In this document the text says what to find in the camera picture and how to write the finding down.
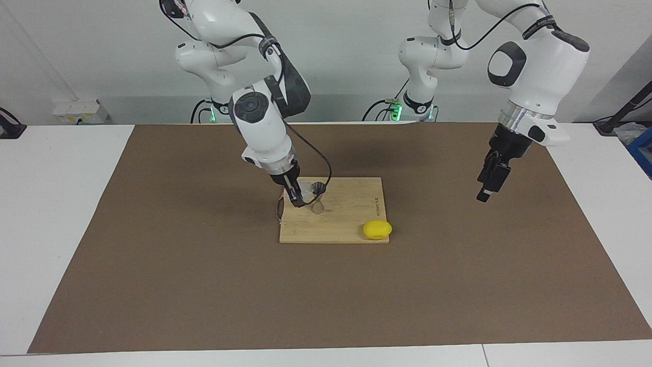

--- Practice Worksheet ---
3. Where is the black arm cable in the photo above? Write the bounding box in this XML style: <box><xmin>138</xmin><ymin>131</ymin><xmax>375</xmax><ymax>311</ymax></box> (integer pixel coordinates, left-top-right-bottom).
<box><xmin>448</xmin><ymin>0</ymin><xmax>548</xmax><ymax>51</ymax></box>
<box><xmin>159</xmin><ymin>0</ymin><xmax>333</xmax><ymax>204</ymax></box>

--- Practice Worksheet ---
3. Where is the yellow lemon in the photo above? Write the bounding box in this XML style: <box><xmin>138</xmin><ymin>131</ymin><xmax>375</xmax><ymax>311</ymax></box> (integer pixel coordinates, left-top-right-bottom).
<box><xmin>363</xmin><ymin>220</ymin><xmax>393</xmax><ymax>240</ymax></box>

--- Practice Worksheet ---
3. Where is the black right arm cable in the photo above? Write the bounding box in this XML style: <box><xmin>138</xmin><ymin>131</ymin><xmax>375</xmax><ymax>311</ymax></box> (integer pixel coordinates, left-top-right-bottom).
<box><xmin>159</xmin><ymin>0</ymin><xmax>333</xmax><ymax>204</ymax></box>

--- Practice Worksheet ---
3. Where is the black right base cable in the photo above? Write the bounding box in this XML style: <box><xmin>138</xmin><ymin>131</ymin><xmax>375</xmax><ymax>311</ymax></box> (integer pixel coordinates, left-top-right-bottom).
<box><xmin>191</xmin><ymin>98</ymin><xmax>212</xmax><ymax>124</ymax></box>

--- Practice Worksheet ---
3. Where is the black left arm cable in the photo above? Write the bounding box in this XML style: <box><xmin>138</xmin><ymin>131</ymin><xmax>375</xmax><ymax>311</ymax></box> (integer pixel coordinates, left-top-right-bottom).
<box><xmin>448</xmin><ymin>0</ymin><xmax>548</xmax><ymax>51</ymax></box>

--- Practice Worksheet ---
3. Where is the white wall socket box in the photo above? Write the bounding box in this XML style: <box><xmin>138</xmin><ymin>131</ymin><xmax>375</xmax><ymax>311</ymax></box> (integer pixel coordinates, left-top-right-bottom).
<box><xmin>52</xmin><ymin>100</ymin><xmax>110</xmax><ymax>124</ymax></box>

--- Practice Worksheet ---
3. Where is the black stand pole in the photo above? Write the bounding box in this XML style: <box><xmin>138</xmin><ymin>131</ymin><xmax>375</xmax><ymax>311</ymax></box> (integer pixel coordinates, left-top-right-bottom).
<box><xmin>593</xmin><ymin>82</ymin><xmax>652</xmax><ymax>136</ymax></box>

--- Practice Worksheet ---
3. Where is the steel double jigger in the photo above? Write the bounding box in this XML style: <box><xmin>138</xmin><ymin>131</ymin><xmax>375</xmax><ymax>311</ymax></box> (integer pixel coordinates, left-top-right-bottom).
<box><xmin>309</xmin><ymin>181</ymin><xmax>327</xmax><ymax>215</ymax></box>

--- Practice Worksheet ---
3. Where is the black clamp base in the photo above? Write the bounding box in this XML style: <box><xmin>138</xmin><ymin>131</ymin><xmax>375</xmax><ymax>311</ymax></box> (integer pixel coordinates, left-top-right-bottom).
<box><xmin>0</xmin><ymin>107</ymin><xmax>27</xmax><ymax>139</ymax></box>

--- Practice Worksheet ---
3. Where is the black left base cable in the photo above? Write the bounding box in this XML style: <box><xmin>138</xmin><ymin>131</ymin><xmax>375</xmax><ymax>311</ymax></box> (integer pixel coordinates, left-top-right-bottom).
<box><xmin>362</xmin><ymin>76</ymin><xmax>411</xmax><ymax>122</ymax></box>

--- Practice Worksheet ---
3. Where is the black base cable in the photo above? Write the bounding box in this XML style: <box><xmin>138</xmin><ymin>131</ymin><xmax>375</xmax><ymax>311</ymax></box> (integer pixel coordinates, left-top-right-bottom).
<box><xmin>191</xmin><ymin>98</ymin><xmax>212</xmax><ymax>124</ymax></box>
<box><xmin>362</xmin><ymin>76</ymin><xmax>411</xmax><ymax>122</ymax></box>

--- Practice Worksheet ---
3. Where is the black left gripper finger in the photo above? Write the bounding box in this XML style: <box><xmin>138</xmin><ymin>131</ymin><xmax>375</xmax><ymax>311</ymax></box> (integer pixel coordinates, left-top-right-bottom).
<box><xmin>477</xmin><ymin>163</ymin><xmax>511</xmax><ymax>203</ymax></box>
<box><xmin>483</xmin><ymin>149</ymin><xmax>502</xmax><ymax>176</ymax></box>

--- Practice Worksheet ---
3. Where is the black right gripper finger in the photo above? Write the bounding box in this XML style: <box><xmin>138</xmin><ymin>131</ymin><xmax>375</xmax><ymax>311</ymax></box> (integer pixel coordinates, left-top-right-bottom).
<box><xmin>284</xmin><ymin>176</ymin><xmax>306</xmax><ymax>207</ymax></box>

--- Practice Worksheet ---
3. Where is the brown table mat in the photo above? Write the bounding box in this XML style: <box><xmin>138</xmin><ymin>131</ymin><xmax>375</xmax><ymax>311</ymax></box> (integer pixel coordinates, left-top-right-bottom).
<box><xmin>28</xmin><ymin>121</ymin><xmax>652</xmax><ymax>354</ymax></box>

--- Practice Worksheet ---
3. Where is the blue box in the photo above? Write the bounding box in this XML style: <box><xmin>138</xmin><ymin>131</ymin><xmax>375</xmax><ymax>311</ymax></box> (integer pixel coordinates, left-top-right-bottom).
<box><xmin>627</xmin><ymin>127</ymin><xmax>652</xmax><ymax>179</ymax></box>

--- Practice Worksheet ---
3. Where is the bamboo cutting board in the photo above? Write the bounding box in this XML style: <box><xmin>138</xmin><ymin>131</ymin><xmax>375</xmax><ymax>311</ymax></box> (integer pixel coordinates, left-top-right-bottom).
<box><xmin>275</xmin><ymin>177</ymin><xmax>390</xmax><ymax>244</ymax></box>

